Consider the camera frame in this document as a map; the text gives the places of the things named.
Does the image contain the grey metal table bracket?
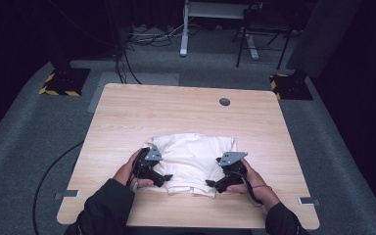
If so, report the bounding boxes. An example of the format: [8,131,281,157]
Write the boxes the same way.
[298,196,321,207]
[54,190,80,201]

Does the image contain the white desk frame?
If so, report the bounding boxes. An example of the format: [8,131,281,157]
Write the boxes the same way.
[179,0,260,62]

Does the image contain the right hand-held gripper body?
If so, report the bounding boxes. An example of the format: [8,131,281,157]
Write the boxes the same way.
[214,151,249,194]

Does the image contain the pink long-sleeve cat print shirt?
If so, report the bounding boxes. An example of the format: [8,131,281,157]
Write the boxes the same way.
[142,131,238,199]

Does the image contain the black metal chair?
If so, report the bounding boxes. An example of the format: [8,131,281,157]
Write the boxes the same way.
[231,3,296,71]

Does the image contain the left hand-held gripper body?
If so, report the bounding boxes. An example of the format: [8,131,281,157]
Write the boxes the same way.
[131,145,165,188]

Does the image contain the person's right hand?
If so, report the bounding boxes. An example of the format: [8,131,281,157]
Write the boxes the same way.
[225,159,281,213]

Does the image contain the person's left hand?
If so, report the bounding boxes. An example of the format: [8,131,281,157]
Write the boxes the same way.
[112,148,155,190]

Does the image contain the long black floor cable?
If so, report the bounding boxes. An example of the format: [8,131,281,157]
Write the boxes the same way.
[32,140,85,235]

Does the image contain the tangle of floor cables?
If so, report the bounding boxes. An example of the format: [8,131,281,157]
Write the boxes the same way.
[125,22,194,49]

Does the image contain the black floor cable pair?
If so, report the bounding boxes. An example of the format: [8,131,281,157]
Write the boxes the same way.
[113,48,142,85]

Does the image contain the grey fabric panel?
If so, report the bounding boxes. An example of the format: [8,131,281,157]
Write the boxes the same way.
[285,0,363,79]

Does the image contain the black hand-held gripper cable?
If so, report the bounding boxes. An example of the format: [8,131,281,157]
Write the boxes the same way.
[237,169,272,209]
[126,153,141,193]

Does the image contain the black stand base yellow stripes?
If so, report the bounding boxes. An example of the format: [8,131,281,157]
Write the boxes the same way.
[38,58,92,98]
[269,69,314,102]

